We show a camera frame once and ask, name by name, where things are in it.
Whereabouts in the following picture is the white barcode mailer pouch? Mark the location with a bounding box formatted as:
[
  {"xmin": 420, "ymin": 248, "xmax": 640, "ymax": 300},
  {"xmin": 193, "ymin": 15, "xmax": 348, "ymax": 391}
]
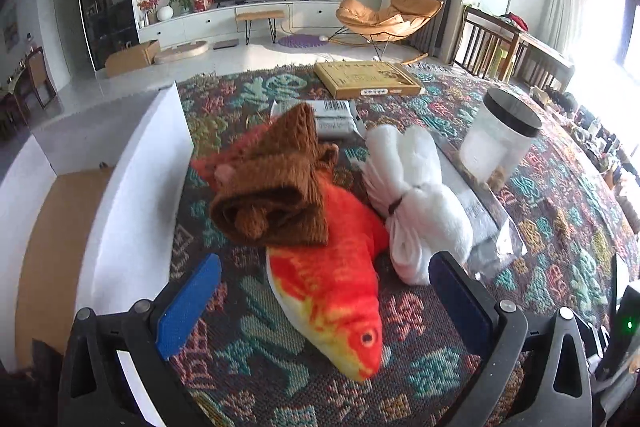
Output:
[{"xmin": 270, "ymin": 98, "xmax": 366, "ymax": 140}]

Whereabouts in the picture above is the brown knitted scarf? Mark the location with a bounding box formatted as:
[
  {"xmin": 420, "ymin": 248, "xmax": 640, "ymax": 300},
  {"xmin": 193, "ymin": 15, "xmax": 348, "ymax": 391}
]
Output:
[{"xmin": 209, "ymin": 103, "xmax": 338, "ymax": 247}]

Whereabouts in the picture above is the white cardboard storage box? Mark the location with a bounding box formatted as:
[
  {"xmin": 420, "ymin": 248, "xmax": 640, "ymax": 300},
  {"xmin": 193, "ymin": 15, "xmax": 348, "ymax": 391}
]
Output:
[{"xmin": 1, "ymin": 86, "xmax": 193, "ymax": 369}]

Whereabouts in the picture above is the orange lounge chair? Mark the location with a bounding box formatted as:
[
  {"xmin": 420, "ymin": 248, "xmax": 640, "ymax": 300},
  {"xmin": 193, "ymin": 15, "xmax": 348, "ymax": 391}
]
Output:
[{"xmin": 328, "ymin": 0, "xmax": 444, "ymax": 61}]

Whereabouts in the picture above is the red flower vase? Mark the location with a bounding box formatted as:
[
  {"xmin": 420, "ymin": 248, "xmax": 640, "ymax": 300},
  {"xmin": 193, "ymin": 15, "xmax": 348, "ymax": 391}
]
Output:
[{"xmin": 137, "ymin": 0, "xmax": 175, "ymax": 26}]

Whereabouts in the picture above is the clear jar with black lid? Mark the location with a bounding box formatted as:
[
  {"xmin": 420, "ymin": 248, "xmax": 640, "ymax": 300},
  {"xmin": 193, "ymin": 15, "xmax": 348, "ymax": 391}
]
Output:
[{"xmin": 459, "ymin": 88, "xmax": 542, "ymax": 193}]

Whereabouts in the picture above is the flat yellow cardboard box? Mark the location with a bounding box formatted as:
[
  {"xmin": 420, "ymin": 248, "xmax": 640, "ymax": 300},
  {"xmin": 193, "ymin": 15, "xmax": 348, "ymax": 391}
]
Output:
[{"xmin": 314, "ymin": 61, "xmax": 424, "ymax": 100}]

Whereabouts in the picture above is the white towel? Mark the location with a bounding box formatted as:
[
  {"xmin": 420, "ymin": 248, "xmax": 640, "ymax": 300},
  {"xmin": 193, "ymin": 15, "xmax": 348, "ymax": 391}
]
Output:
[{"xmin": 361, "ymin": 124, "xmax": 473, "ymax": 285}]

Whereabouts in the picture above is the white tv console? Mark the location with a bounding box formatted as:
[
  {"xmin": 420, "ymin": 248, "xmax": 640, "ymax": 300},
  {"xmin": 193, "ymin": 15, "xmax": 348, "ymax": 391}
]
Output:
[{"xmin": 138, "ymin": 1, "xmax": 341, "ymax": 49}]

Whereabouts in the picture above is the wooden railing bench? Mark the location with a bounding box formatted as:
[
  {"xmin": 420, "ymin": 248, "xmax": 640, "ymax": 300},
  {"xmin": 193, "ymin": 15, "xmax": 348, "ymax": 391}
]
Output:
[{"xmin": 452, "ymin": 5, "xmax": 575, "ymax": 92}]

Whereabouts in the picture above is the dining chair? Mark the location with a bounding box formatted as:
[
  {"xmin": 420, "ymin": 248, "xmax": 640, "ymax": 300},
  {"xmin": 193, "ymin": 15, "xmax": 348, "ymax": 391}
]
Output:
[{"xmin": 14, "ymin": 46, "xmax": 56, "ymax": 108}]

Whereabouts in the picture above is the brown cardboard box on floor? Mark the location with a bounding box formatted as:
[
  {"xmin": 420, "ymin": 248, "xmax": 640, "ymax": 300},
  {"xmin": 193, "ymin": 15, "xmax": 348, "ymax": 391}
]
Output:
[{"xmin": 105, "ymin": 40, "xmax": 160, "ymax": 78}]

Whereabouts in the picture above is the orange plush fish toy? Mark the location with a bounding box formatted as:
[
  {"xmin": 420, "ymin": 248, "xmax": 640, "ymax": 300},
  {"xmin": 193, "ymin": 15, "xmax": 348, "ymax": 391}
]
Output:
[{"xmin": 192, "ymin": 124, "xmax": 390, "ymax": 381}]

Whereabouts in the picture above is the small wooden bench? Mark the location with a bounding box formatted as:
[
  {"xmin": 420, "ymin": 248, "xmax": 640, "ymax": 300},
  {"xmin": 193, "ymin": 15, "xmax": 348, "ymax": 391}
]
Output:
[{"xmin": 234, "ymin": 8, "xmax": 286, "ymax": 46}]

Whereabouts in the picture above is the clear zip bag with document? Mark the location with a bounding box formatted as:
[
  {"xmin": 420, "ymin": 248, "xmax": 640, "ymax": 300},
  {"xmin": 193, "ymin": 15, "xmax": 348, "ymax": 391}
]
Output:
[{"xmin": 434, "ymin": 134, "xmax": 527, "ymax": 282}]

